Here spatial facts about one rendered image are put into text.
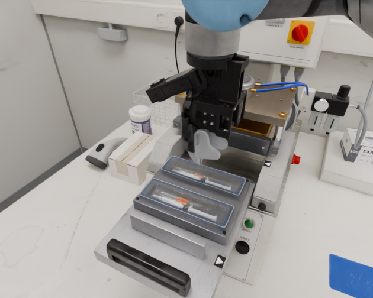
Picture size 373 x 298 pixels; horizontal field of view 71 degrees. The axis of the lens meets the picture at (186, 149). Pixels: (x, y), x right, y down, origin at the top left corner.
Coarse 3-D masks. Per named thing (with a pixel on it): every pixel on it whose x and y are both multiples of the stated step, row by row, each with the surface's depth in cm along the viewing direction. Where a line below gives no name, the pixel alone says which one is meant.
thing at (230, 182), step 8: (168, 160) 61; (176, 160) 61; (184, 160) 61; (168, 168) 59; (176, 168) 59; (184, 168) 59; (192, 168) 59; (200, 168) 59; (208, 168) 59; (184, 176) 57; (192, 176) 57; (200, 176) 57; (208, 176) 57; (216, 176) 57; (224, 176) 57; (232, 176) 57; (208, 184) 55; (216, 184) 55; (224, 184) 55; (232, 184) 55; (240, 184) 55; (232, 192) 53
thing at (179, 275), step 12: (108, 252) 44; (120, 252) 42; (132, 252) 42; (132, 264) 42; (144, 264) 40; (156, 264) 40; (168, 264) 41; (156, 276) 40; (168, 276) 39; (180, 276) 39; (180, 288) 39
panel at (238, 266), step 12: (252, 216) 60; (264, 216) 59; (240, 228) 61; (252, 228) 60; (240, 240) 62; (252, 240) 61; (252, 252) 61; (228, 264) 64; (240, 264) 63; (240, 276) 63
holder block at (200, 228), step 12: (168, 180) 57; (180, 180) 57; (204, 192) 54; (216, 192) 54; (144, 204) 52; (240, 204) 52; (156, 216) 52; (168, 216) 50; (180, 216) 49; (192, 228) 49; (204, 228) 47; (216, 228) 47; (228, 228) 47; (216, 240) 48
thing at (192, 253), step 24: (144, 216) 48; (240, 216) 53; (120, 240) 48; (144, 240) 48; (168, 240) 47; (192, 240) 44; (120, 264) 44; (192, 264) 44; (168, 288) 41; (192, 288) 41; (216, 288) 43
